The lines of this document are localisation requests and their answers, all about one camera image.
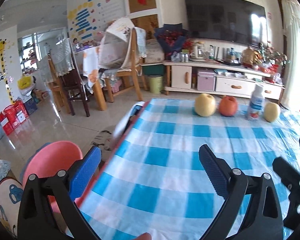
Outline pink plastic trash bin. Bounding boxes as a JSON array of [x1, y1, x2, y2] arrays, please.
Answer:
[[21, 140, 84, 213]]

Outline person's left hand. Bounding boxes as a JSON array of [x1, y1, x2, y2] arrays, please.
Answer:
[[133, 232, 152, 240]]

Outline red apple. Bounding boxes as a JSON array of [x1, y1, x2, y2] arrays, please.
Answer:
[[218, 96, 238, 116]]

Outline blue checkered tablecloth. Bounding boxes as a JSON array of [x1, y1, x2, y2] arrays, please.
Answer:
[[78, 97, 300, 240]]

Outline yellow pear left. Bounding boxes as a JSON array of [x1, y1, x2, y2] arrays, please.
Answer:
[[194, 93, 216, 117]]

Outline yellow pear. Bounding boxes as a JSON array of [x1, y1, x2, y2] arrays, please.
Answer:
[[263, 102, 281, 122], [194, 93, 216, 117]]

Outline white yogurt drink bottle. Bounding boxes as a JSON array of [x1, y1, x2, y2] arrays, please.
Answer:
[[247, 83, 264, 120]]

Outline yellow pear right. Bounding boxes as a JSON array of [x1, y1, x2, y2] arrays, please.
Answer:
[[263, 102, 281, 122]]

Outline red gift boxes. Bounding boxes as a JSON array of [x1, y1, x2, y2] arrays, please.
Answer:
[[0, 100, 29, 135]]

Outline pink storage box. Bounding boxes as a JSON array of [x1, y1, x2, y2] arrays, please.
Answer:
[[197, 69, 216, 91]]

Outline white TV cabinet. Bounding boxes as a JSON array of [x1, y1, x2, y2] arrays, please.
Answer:
[[163, 61, 285, 101]]

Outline dark wooden chair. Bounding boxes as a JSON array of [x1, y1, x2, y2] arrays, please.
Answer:
[[47, 38, 91, 118]]

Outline yellow plastic bag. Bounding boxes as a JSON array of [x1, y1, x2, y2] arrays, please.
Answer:
[[17, 75, 33, 90]]

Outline green waste bin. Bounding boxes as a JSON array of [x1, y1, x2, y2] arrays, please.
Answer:
[[148, 75, 163, 94]]

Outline dining table with cloth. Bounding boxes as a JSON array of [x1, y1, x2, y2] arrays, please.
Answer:
[[75, 46, 107, 111]]

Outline electric kettle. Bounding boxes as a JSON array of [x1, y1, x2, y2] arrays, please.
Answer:
[[191, 41, 206, 60]]

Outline wooden chair with cover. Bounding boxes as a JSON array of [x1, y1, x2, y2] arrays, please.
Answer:
[[98, 17, 146, 103]]

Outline dark flower bouquet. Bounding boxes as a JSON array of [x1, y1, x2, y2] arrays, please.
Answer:
[[154, 23, 188, 61]]

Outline black wall television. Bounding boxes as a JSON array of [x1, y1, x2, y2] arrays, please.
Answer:
[[185, 0, 268, 47]]

